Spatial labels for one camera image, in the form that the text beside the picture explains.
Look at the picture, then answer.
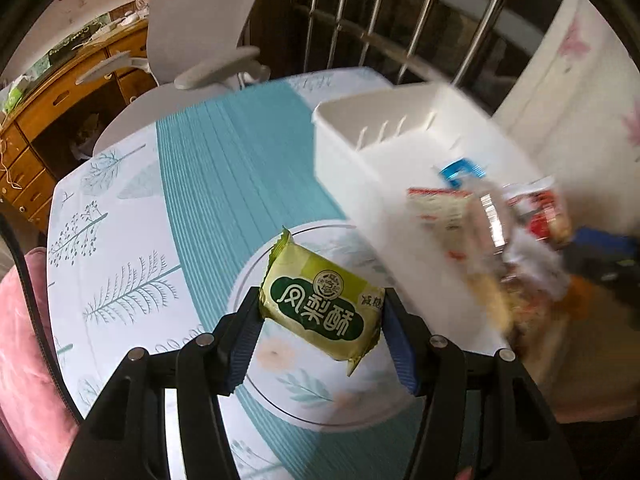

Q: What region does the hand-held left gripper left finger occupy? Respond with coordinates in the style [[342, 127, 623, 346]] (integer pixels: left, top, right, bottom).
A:
[[57, 285, 264, 480]]

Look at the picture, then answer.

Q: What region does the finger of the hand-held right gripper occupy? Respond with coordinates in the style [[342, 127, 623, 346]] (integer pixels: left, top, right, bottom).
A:
[[565, 227, 640, 287]]

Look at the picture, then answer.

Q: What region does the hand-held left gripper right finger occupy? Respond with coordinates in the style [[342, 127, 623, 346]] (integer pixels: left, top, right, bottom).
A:
[[382, 287, 581, 480]]

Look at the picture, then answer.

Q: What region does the red-brown snack packet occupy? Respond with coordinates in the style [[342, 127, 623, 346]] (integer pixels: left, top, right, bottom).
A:
[[505, 177, 573, 246]]

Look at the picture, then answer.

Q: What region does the green cake packet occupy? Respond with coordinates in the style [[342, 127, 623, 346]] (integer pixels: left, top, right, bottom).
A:
[[260, 227, 387, 378]]

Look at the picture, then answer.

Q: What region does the large clear yellow snack packet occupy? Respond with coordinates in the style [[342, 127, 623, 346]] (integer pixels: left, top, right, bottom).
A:
[[470, 260, 531, 356]]

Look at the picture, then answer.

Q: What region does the white snack packet red print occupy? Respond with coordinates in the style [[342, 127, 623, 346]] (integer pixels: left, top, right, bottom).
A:
[[407, 186, 473, 233]]

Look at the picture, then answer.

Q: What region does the small blue snack packet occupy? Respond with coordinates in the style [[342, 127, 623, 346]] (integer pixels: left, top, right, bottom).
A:
[[439, 157, 487, 183]]

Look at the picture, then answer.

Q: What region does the white plastic bin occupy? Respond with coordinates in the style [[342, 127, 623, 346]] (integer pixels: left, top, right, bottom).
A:
[[311, 82, 576, 356]]

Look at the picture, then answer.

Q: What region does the white floral curtain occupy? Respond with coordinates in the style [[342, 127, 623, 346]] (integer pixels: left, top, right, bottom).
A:
[[492, 0, 640, 241]]

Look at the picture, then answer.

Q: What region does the blue and white tablecloth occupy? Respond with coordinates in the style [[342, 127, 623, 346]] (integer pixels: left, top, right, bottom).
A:
[[45, 67, 526, 480]]

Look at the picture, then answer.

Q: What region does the pink blanket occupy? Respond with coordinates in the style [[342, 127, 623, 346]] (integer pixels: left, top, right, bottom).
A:
[[0, 247, 81, 480]]

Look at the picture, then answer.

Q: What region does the trash bin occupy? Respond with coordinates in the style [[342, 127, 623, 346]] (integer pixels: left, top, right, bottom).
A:
[[70, 112, 103, 158]]

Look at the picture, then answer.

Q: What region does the metal window grille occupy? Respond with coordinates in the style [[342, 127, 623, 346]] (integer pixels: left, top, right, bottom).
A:
[[245, 0, 571, 111]]

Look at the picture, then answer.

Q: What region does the wooden desk with drawers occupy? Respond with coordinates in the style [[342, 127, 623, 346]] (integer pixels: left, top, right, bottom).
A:
[[0, 20, 151, 231]]

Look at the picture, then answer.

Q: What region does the grey office chair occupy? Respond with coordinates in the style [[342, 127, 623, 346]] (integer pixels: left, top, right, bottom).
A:
[[75, 0, 273, 156]]

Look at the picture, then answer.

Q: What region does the green tissue packet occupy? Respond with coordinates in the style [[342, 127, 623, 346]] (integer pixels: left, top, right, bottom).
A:
[[4, 77, 32, 111]]

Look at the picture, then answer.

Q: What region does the black cable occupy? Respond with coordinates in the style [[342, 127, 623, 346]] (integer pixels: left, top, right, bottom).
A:
[[0, 215, 83, 421]]

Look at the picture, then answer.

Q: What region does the white charger cable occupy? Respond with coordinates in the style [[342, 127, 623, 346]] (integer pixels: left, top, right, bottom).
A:
[[0, 135, 23, 193]]

